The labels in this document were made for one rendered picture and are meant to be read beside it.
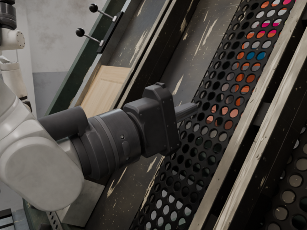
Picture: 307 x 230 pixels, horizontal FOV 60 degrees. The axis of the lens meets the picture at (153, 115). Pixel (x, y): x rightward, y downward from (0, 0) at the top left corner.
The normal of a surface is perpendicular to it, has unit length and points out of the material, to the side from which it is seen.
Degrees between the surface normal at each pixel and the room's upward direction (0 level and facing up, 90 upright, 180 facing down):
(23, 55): 90
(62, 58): 90
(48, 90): 90
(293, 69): 58
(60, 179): 99
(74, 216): 90
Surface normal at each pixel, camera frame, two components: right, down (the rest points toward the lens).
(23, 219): 0.00, -0.97
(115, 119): 0.11, -0.72
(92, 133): 0.24, -0.55
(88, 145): -0.31, 0.03
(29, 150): 0.56, 0.33
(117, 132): 0.34, -0.38
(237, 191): -0.72, -0.41
